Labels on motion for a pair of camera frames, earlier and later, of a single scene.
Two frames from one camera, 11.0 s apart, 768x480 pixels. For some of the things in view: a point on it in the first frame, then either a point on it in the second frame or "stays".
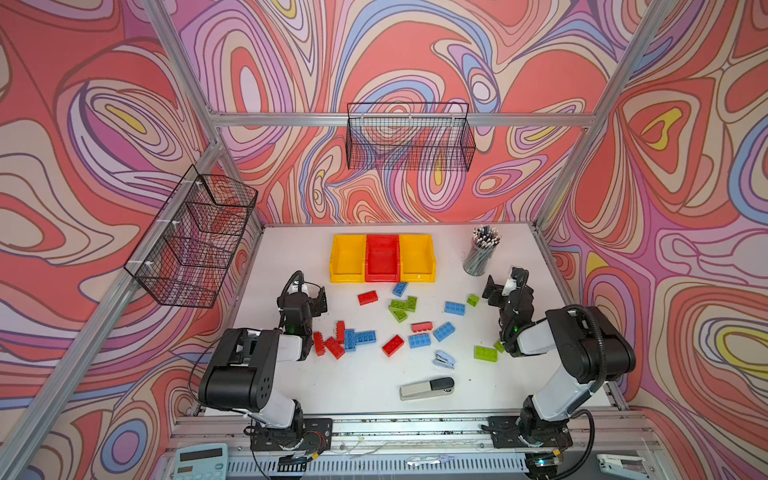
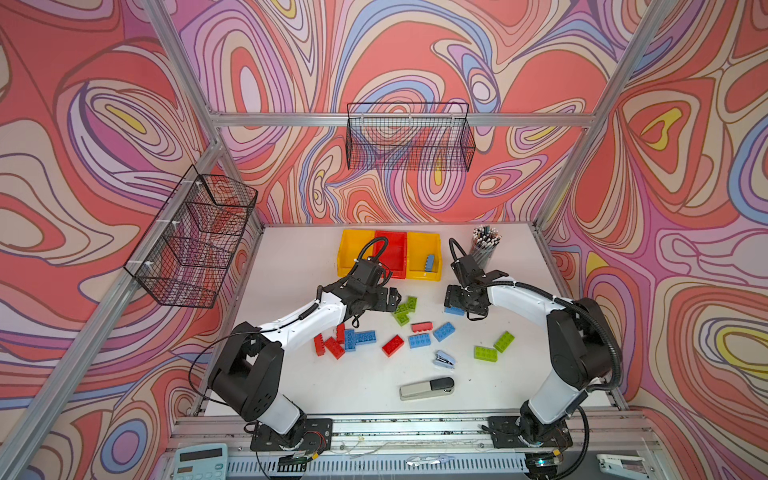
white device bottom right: (618, 467) stays
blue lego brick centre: (419, 340) stays
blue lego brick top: (400, 288) → (428, 267)
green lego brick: (485, 354) stays
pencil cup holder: (478, 259) stays
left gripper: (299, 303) → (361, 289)
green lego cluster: (399, 309) stays
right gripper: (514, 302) → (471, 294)
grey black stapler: (427, 389) stays
